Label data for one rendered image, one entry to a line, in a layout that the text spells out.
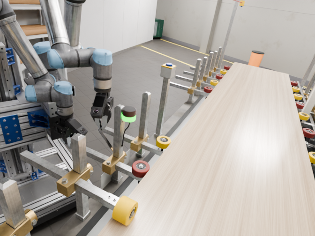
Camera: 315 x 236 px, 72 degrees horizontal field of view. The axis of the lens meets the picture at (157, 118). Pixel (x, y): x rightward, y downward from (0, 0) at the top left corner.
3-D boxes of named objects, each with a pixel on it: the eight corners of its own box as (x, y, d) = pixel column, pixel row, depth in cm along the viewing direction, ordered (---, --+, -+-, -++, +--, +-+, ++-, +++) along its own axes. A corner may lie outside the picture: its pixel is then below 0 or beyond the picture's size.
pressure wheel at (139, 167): (127, 185, 100) (128, 166, 95) (136, 174, 107) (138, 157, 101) (142, 192, 98) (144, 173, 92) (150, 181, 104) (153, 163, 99)
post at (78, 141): (78, 224, 97) (70, 135, 73) (83, 217, 99) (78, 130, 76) (84, 227, 95) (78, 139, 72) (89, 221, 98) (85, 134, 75)
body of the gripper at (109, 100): (114, 108, 103) (114, 84, 97) (108, 116, 95) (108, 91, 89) (98, 105, 103) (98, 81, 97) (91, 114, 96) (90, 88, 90)
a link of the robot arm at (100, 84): (108, 81, 87) (89, 78, 87) (108, 92, 89) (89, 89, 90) (114, 76, 94) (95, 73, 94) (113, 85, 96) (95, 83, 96)
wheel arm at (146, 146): (100, 132, 135) (100, 126, 133) (103, 130, 138) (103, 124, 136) (162, 158, 121) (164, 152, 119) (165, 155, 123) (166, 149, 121)
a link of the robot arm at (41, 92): (32, 94, 105) (56, 95, 108) (25, 105, 96) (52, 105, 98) (29, 79, 101) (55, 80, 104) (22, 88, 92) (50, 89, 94)
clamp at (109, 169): (101, 171, 103) (101, 163, 100) (118, 156, 114) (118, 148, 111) (111, 176, 101) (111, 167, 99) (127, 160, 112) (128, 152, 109)
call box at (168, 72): (159, 77, 133) (161, 65, 129) (164, 75, 139) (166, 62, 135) (169, 80, 131) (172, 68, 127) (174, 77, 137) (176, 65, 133)
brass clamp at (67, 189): (56, 191, 78) (54, 180, 75) (83, 169, 89) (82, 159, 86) (69, 198, 76) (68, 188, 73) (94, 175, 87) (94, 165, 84)
